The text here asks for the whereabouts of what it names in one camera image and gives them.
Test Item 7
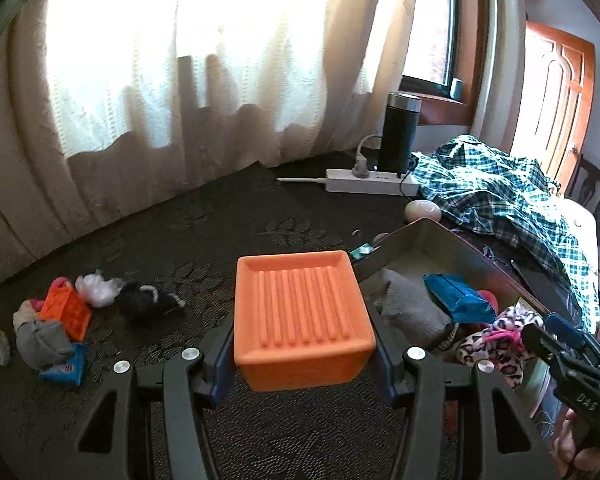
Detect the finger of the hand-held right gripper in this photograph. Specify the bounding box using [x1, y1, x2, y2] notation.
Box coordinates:
[522, 322, 565, 367]
[545, 312, 600, 358]

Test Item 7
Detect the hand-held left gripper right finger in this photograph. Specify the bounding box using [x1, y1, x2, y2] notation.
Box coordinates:
[371, 316, 557, 480]

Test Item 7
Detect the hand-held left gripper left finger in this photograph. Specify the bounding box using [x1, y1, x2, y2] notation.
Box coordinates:
[72, 319, 237, 480]

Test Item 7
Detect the large leopard print plush sock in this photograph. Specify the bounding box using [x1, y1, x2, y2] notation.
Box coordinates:
[452, 305, 548, 388]

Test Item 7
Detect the grey sock with striped cuff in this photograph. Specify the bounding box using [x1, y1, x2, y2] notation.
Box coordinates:
[377, 269, 462, 352]

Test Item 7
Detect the blue tissue packet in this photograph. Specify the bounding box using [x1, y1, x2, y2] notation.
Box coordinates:
[39, 342, 89, 386]
[423, 273, 497, 326]

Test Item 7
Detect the orange soap dish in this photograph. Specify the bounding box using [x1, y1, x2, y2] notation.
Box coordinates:
[233, 250, 376, 392]

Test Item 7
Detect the black fuzzy sock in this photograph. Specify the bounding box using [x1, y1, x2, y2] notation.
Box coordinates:
[116, 281, 187, 320]

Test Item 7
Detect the grey knit sock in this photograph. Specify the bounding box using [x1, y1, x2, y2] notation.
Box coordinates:
[14, 317, 76, 370]

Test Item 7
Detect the pink and cream fuzzy sock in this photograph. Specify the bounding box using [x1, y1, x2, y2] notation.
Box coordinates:
[13, 298, 47, 332]

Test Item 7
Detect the person's right hand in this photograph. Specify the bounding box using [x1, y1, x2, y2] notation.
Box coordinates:
[551, 405, 598, 479]

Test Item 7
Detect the dark patterned tablecloth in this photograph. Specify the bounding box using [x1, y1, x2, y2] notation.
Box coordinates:
[0, 149, 556, 480]

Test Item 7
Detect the dark wooden chair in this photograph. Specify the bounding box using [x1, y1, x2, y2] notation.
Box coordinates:
[565, 154, 600, 211]

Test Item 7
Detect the crumpled white plastic bag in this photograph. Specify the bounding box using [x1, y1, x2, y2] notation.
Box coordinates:
[74, 269, 124, 309]

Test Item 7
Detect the green plaid shirt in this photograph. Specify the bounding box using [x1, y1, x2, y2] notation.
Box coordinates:
[411, 135, 600, 333]

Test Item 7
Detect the pink round object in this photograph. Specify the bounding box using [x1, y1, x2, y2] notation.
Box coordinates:
[404, 199, 441, 224]

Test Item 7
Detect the white power strip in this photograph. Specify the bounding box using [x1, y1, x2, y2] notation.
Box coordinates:
[325, 168, 421, 197]

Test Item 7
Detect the orange wooden door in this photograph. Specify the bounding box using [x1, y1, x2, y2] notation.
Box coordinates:
[509, 21, 597, 183]

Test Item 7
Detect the black thermos flask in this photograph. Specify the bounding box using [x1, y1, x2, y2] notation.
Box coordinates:
[377, 92, 423, 175]

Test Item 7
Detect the cream lace curtain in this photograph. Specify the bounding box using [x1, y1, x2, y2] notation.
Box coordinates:
[0, 0, 458, 288]

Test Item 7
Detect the black cable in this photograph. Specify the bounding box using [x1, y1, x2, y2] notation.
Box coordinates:
[397, 154, 422, 197]

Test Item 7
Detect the grey plug with white cable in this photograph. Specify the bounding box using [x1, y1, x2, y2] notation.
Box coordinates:
[352, 134, 384, 179]

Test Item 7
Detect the wooden window frame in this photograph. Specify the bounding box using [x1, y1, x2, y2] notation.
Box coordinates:
[400, 0, 486, 126]

